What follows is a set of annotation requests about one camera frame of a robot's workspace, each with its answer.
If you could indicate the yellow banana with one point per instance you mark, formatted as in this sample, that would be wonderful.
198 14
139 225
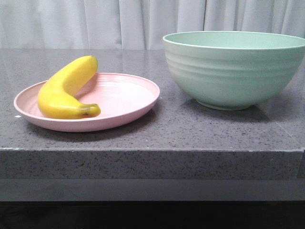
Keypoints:
56 98

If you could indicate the pink plate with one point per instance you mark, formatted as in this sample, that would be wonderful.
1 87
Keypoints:
122 98

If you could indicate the green bowl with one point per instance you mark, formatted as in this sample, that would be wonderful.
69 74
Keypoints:
232 70

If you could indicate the white curtain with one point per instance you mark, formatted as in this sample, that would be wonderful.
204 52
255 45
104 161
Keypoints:
137 24

